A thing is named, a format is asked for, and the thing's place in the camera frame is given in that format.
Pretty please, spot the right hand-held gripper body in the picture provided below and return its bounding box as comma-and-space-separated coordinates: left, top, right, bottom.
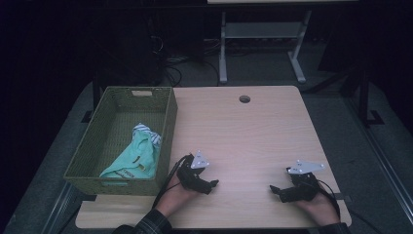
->
282, 159, 326, 203

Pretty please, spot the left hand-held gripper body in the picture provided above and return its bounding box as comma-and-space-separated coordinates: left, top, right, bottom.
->
176, 149, 212, 193

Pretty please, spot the mint green pet shirt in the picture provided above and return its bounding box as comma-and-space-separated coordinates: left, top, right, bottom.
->
99, 122, 163, 180

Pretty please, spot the green woven basket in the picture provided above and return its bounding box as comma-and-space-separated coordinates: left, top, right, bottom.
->
63, 85, 178, 197

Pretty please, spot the person's left hand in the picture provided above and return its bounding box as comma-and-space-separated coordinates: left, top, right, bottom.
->
155, 175, 200, 218

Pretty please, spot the person's right hand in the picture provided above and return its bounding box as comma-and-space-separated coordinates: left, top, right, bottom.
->
293, 192, 341, 227

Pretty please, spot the grey tape piece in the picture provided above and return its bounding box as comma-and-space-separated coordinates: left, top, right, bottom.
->
331, 192, 354, 205

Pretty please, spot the grey metal stand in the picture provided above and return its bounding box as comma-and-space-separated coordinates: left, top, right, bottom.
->
218, 10, 313, 85

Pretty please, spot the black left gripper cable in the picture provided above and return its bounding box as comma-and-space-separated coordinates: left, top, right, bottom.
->
151, 154, 193, 210

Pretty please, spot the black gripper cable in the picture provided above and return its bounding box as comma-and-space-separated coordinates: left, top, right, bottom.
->
151, 154, 193, 210
315, 178, 342, 219

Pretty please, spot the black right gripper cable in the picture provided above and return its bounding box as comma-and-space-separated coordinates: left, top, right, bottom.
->
315, 178, 342, 219

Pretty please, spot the metal floor rail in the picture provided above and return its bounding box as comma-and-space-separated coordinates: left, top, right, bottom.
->
40, 181, 86, 234
344, 97, 413, 217

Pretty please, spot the bundle of floor cables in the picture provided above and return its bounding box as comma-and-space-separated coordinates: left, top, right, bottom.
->
150, 33, 222, 88

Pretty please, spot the black metal frame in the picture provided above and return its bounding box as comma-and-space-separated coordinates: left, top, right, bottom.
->
319, 62, 386, 129

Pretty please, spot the black metal post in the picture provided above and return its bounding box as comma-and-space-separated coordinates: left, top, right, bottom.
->
81, 73, 102, 124

